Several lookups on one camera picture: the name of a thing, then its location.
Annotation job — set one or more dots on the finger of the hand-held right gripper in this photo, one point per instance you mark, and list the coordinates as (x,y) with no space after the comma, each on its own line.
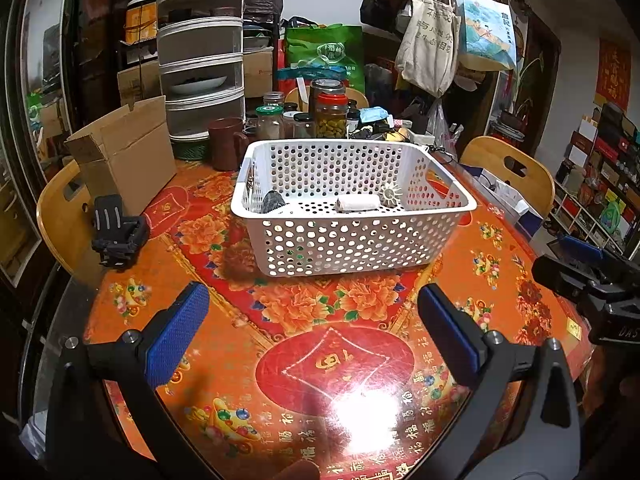
(580,247)
(560,275)

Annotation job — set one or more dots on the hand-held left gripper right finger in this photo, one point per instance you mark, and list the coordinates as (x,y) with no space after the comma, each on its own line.
(445,327)

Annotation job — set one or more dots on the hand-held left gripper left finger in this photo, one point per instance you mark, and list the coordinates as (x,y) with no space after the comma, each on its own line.
(175,335)

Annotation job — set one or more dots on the white perforated plastic basket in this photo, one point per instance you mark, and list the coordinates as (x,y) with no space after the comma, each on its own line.
(350,245)

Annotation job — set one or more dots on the grey ribbed soft ball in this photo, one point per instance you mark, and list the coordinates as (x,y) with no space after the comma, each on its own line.
(391,195)

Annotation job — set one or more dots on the white cloth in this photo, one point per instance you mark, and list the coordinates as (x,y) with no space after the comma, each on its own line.
(357,203)

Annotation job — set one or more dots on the black plastic bag bundle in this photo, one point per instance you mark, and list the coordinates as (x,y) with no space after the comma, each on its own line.
(272,201)

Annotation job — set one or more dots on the white display shelf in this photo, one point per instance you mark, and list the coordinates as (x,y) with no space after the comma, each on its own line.
(595,190)

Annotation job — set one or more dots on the black phone holder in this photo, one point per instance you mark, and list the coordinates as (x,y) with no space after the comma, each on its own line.
(117,232)

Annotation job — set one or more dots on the open cardboard box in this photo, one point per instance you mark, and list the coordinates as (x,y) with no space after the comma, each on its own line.
(130,165)

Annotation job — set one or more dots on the hanging clear plastic bag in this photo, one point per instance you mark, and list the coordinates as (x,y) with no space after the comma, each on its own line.
(442,130)

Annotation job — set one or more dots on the green woven basket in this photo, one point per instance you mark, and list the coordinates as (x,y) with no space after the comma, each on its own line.
(190,150)

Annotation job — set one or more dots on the brown mug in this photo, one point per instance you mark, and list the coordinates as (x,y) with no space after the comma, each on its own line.
(225,145)

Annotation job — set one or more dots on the blue face mask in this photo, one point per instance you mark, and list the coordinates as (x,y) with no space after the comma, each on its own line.
(372,114)

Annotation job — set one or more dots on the green lid glass jar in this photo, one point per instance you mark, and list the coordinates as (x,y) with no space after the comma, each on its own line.
(270,125)

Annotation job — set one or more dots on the blue printed paper bag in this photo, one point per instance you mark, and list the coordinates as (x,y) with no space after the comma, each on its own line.
(485,35)

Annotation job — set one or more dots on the red lid glass jar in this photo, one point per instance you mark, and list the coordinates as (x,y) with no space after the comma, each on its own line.
(331,120)

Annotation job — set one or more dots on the small glass jar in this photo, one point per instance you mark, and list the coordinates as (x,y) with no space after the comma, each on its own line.
(304,126)

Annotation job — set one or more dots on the beige canvas tote bag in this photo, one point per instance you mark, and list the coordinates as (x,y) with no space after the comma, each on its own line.
(427,45)

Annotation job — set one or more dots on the brown cardboard box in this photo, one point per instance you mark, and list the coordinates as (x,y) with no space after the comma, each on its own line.
(137,82)

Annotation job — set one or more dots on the tall dark lid jar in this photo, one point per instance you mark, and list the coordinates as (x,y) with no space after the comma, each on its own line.
(325,86)

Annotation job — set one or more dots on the grey stacked drawer rack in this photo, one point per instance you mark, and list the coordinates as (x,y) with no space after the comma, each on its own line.
(200,40)

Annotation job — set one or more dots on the green shopping bag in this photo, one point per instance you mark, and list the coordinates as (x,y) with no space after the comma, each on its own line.
(325,50)

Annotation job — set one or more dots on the yellow carton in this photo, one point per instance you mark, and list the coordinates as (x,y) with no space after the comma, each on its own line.
(141,22)

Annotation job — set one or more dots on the red wall hanging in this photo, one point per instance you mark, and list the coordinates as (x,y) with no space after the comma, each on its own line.
(612,75)

